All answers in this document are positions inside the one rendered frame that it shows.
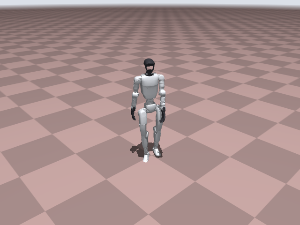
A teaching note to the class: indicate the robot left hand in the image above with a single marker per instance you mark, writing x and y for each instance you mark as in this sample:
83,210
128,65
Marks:
163,115

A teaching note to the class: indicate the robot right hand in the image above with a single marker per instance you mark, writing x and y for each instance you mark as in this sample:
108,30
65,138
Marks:
132,113

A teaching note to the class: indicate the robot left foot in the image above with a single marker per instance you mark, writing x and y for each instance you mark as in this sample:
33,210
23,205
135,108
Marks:
156,151

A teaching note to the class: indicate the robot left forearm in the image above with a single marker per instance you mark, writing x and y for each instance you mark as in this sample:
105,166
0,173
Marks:
162,102

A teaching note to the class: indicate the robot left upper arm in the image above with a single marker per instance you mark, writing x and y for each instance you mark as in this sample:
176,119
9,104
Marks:
161,85

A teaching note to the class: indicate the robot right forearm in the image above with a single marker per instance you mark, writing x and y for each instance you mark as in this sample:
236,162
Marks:
134,100

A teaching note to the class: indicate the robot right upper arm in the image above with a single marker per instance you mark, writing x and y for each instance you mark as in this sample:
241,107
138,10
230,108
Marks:
137,81

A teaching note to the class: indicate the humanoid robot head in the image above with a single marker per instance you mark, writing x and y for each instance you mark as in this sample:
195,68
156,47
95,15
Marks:
149,62

